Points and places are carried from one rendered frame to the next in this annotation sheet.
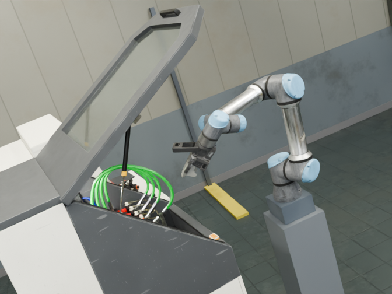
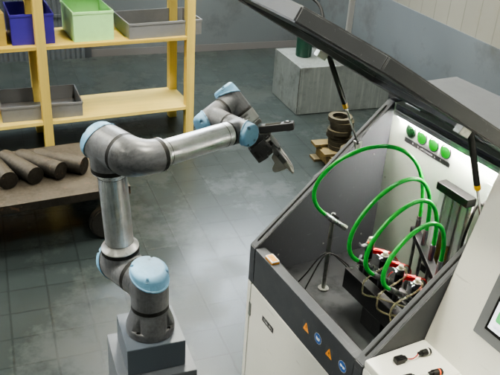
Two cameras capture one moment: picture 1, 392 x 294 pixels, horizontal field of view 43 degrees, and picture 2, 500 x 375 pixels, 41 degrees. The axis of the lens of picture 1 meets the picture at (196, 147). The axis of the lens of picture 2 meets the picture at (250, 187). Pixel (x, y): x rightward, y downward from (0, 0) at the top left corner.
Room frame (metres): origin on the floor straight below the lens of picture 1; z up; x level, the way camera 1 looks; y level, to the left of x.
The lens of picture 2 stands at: (3.96, -0.35, 2.30)
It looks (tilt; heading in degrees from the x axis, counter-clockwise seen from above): 28 degrees down; 171
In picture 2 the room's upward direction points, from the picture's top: 4 degrees clockwise
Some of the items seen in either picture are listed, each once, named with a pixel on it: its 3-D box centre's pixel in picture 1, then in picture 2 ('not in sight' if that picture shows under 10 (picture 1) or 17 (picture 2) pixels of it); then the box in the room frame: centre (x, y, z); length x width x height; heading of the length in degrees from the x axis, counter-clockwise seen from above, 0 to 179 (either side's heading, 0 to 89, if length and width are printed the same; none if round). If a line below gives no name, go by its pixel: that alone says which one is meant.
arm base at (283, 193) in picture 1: (285, 186); (149, 314); (2.30, -0.38, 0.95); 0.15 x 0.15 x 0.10
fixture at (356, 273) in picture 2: not in sight; (383, 309); (2.27, 0.39, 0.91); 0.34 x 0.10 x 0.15; 20
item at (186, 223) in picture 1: (198, 236); (303, 315); (2.24, 0.13, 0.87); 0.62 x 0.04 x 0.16; 20
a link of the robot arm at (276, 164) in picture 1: (281, 167); (148, 283); (2.30, -0.38, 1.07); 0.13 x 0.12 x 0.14; 39
